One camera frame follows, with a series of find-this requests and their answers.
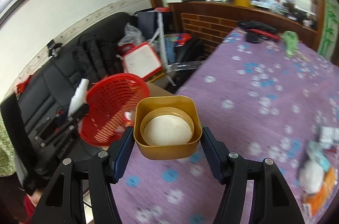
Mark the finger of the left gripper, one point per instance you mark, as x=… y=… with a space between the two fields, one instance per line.
x=79 y=113

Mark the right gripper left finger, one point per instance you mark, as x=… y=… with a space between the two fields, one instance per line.
x=62 y=200

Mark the orange cardboard box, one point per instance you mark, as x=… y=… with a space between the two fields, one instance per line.
x=313 y=203

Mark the white wadded tissue ball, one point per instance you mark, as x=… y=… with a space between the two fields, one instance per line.
x=311 y=177

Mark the yellow plastic square container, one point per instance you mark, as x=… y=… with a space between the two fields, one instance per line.
x=167 y=127

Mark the blue white medicine box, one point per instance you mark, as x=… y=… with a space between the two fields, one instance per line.
x=328 y=137

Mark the black leather sofa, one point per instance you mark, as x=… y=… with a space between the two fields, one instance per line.
x=51 y=88

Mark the red plastic mesh basket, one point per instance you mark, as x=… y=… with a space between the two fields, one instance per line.
x=111 y=102

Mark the black backpack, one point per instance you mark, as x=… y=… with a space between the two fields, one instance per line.
x=95 y=58

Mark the white red-framed board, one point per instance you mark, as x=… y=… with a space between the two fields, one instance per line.
x=142 y=61

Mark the clear plastic bag on sofa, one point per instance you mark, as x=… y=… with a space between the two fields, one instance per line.
x=132 y=36

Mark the purple floral tablecloth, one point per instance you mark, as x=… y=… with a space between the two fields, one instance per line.
x=255 y=99

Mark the wooden brick-pattern counter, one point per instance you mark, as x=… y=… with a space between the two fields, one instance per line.
x=212 y=21

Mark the green crumpled cloth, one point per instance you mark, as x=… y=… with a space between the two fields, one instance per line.
x=291 y=41

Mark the black red tool on table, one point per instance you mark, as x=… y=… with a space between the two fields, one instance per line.
x=257 y=32

